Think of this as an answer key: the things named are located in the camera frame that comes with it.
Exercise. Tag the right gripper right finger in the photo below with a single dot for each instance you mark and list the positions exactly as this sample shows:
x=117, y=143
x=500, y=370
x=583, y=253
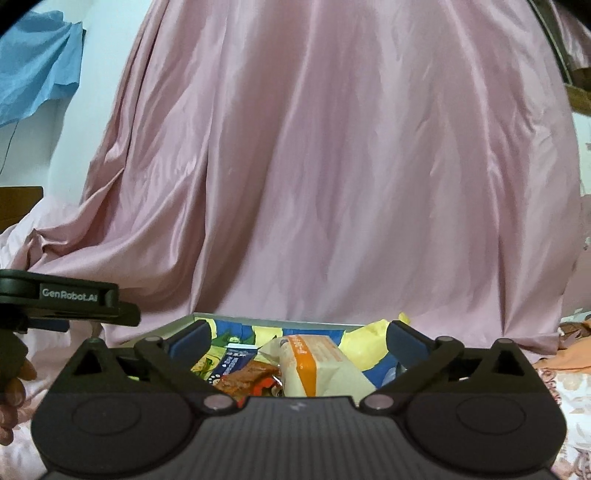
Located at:
x=424, y=360

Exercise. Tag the pink satin sheet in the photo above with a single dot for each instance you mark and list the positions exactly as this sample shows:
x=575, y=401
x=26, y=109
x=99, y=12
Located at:
x=332, y=161

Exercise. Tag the brown tofu snack packet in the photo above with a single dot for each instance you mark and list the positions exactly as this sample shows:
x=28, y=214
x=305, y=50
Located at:
x=252, y=380

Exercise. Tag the floral quilt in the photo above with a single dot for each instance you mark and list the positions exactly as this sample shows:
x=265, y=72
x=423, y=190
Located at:
x=571, y=391

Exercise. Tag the wooden headboard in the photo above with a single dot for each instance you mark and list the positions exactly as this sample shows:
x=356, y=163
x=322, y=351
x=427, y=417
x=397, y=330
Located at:
x=16, y=202

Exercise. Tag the dark blue snack packet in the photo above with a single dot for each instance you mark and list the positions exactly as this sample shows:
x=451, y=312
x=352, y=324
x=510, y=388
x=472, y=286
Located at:
x=221, y=362

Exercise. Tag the blue cloth on wall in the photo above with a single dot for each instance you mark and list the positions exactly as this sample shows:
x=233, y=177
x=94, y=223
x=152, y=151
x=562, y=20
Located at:
x=41, y=57

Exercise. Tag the grey cardboard tray box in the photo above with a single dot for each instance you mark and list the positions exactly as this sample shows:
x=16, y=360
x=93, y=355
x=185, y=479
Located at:
x=364, y=345

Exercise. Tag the white duvet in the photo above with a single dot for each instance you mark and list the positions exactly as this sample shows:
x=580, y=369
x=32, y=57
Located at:
x=50, y=341

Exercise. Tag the orange cream cracker packet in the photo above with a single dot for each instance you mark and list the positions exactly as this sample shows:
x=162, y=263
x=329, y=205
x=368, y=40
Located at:
x=313, y=366

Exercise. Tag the orange cloth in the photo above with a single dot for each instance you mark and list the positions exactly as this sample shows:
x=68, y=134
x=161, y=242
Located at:
x=574, y=350

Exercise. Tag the left hand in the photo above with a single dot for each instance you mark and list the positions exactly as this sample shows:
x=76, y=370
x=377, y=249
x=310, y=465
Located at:
x=15, y=369

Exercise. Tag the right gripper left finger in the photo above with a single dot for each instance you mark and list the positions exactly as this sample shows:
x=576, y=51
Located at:
x=172, y=359

